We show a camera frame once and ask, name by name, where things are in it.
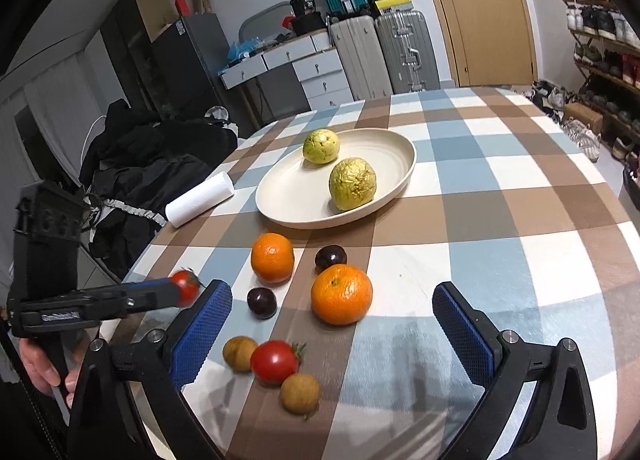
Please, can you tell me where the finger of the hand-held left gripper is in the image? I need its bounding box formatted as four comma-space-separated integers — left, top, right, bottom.
97, 285, 183, 317
122, 278, 173, 291

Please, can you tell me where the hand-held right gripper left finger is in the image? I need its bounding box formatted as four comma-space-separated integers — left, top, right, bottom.
67, 279, 234, 460

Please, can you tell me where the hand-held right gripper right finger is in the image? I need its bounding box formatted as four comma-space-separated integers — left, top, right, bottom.
432, 281, 598, 460

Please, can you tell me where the red tomato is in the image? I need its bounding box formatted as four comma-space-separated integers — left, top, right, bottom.
170, 268, 203, 307
250, 340, 307, 386

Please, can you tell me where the brown longan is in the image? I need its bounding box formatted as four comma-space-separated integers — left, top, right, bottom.
222, 336, 259, 373
280, 374, 321, 416

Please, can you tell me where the dark purple plum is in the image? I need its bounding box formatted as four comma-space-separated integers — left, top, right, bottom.
314, 245, 348, 273
247, 287, 278, 320

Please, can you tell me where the orange tangerine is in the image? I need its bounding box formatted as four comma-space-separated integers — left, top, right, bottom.
310, 264, 374, 327
250, 233, 295, 284

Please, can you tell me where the cream round plate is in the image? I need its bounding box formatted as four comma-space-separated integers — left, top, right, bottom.
255, 128, 417, 229

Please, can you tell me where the person's left hand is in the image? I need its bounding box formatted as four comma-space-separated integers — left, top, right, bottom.
19, 335, 93, 408

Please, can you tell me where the white paper towel roll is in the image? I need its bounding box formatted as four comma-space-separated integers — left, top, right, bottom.
165, 172, 236, 229

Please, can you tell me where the pile of black clothes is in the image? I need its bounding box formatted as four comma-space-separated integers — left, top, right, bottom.
80, 98, 240, 281

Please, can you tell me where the white curtain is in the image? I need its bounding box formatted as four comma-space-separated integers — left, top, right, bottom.
20, 52, 108, 151

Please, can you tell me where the yellow wrinkled guava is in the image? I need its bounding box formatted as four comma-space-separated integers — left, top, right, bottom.
328, 157, 377, 212

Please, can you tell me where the black tall cabinet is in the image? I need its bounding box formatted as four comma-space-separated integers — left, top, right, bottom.
100, 0, 178, 115

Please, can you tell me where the green guava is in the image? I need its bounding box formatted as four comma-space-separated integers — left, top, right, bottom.
302, 129, 341, 165

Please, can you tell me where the dark grey refrigerator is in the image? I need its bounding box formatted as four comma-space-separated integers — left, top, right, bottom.
150, 14, 241, 138

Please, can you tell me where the pile of scattered shoes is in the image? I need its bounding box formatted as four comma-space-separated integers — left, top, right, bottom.
530, 80, 602, 163

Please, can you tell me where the small cardboard box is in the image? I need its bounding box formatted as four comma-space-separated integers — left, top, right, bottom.
562, 100, 603, 135

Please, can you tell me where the blue plastic bag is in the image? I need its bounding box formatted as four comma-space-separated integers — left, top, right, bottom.
227, 36, 268, 63

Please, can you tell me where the white desk with drawers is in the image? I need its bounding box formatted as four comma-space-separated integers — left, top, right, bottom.
220, 31, 356, 141

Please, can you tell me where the silver suitcase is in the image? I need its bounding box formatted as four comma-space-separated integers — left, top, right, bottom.
374, 10, 442, 94

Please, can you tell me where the beige suitcase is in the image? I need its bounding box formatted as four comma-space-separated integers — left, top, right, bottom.
329, 14, 394, 100

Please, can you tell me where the grey arched mirror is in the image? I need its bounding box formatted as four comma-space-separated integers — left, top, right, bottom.
238, 2, 296, 48

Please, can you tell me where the wooden shoe rack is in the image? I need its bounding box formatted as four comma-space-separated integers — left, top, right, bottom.
555, 0, 640, 175

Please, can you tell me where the wooden door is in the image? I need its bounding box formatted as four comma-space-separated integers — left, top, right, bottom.
410, 0, 538, 89

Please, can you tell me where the black bag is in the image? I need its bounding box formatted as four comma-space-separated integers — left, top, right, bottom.
290, 12, 328, 36

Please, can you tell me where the shoe rack with shoes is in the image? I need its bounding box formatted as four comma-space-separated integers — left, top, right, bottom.
555, 0, 640, 161

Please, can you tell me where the white cable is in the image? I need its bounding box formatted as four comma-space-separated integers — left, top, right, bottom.
81, 114, 108, 175

